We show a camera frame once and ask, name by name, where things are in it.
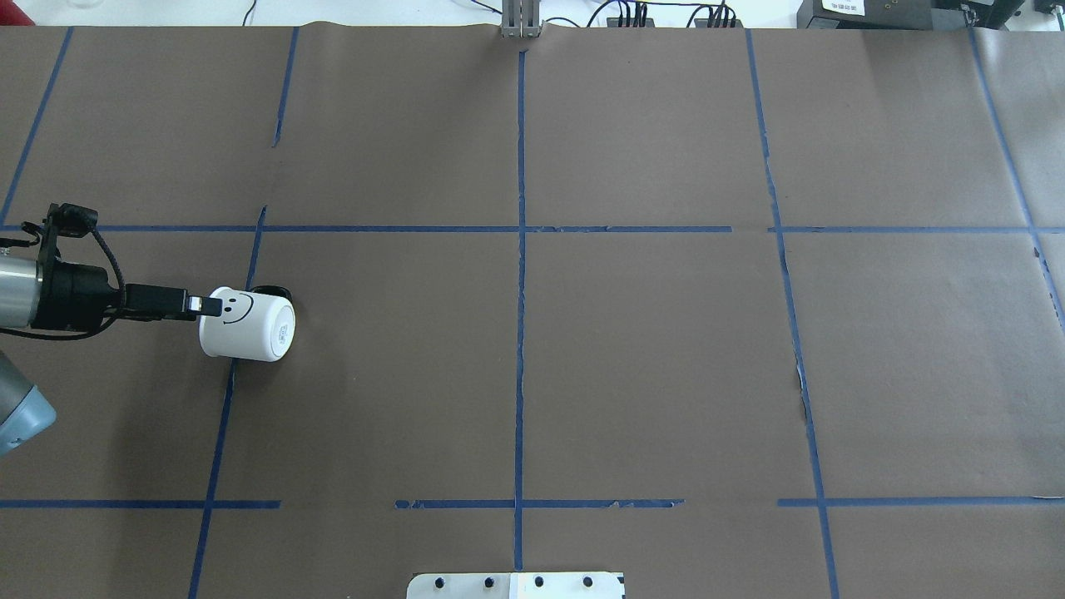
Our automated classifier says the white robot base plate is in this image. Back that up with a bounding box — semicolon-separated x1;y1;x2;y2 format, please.
406;570;627;598

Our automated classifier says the white smiley face mug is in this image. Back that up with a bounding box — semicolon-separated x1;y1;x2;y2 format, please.
198;285;296;363

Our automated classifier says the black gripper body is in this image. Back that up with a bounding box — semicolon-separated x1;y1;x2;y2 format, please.
35;260;121;331

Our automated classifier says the black power strip left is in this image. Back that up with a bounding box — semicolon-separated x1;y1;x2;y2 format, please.
602;1;656;29

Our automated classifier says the black box with label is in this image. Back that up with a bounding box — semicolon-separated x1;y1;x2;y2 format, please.
794;1;980;31

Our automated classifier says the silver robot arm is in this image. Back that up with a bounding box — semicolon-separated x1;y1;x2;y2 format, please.
1;255;225;454

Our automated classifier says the black power strip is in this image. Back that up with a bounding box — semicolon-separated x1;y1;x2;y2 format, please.
686;2;743;29
602;1;656;29

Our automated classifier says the black power strip right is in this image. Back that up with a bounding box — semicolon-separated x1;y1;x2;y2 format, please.
686;2;743;29

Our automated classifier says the grey aluminium frame post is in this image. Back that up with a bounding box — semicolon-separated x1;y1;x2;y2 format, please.
501;0;542;39

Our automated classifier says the black camera cable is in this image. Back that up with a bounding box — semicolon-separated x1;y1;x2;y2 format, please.
0;223;127;342

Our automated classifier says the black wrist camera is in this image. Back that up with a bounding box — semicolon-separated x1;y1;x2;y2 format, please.
22;203;104;263

